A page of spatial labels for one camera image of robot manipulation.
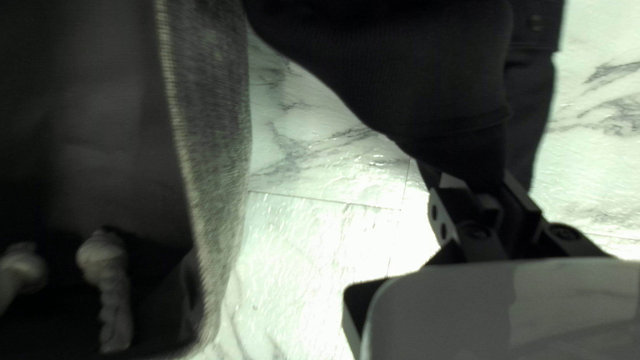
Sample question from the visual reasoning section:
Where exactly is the black sweatshirt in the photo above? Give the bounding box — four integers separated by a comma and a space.
242, 0, 567, 197

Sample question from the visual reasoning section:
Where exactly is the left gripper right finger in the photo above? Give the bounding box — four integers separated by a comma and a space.
501, 170, 613, 262

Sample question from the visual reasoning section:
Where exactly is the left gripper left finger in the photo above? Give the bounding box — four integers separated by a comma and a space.
342, 159, 507, 353

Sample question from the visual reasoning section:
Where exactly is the grey fabric basket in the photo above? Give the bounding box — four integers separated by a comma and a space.
0, 0, 254, 360

